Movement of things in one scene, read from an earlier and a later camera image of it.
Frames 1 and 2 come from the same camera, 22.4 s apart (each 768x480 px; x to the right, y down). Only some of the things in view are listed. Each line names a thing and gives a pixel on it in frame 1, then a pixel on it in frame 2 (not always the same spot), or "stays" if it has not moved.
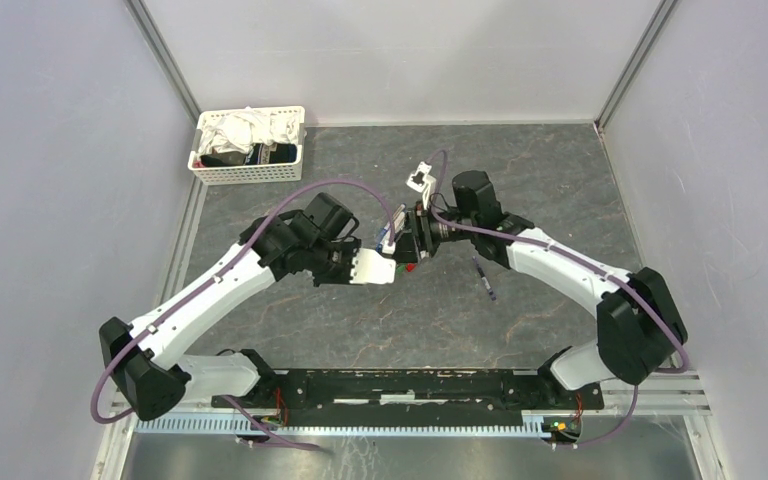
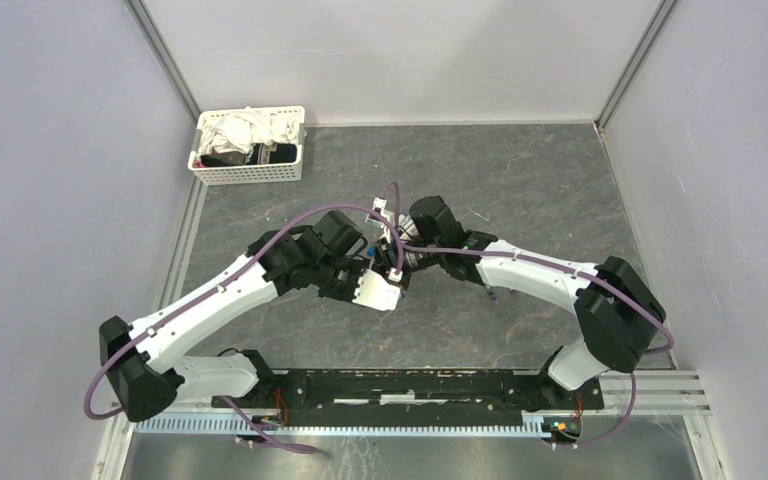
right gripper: (417, 236) -> (385, 255)
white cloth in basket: (240, 130) stays
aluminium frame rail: (154, 43) stays
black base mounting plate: (408, 398) stays
